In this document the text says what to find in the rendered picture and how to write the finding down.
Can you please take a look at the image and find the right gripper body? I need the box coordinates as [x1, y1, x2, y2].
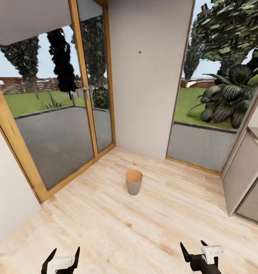
[190, 254, 222, 274]

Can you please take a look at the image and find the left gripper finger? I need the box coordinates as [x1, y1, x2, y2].
[72, 247, 80, 271]
[42, 248, 57, 267]

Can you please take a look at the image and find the trash can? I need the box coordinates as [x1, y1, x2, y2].
[125, 170, 143, 196]

